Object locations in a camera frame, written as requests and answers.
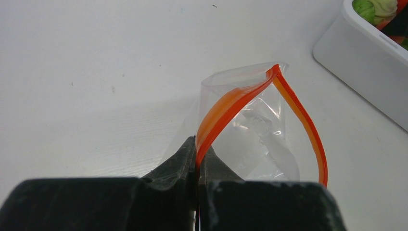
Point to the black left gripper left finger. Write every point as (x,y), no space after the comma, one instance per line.
(162,200)

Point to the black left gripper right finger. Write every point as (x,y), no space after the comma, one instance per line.
(229,203)

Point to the clear zip bag orange zipper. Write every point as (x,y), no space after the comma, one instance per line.
(253,120)

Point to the small green cabbage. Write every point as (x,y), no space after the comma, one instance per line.
(365,9)

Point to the white plastic bin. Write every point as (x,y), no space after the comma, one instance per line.
(368,61)

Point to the pale green cabbage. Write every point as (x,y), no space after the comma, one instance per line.
(384,10)

